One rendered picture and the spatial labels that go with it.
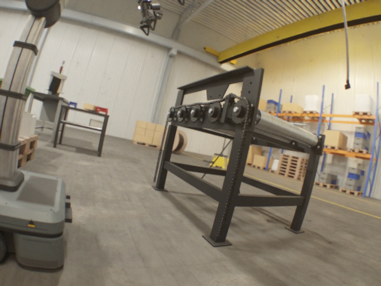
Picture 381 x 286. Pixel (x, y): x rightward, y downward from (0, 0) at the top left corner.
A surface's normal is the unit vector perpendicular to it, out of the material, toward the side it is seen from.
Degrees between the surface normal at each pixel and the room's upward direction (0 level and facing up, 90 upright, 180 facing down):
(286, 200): 90
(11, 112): 90
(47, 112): 90
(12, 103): 90
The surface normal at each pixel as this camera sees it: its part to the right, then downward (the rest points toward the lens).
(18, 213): 0.53, -0.60
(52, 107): 0.44, 0.11
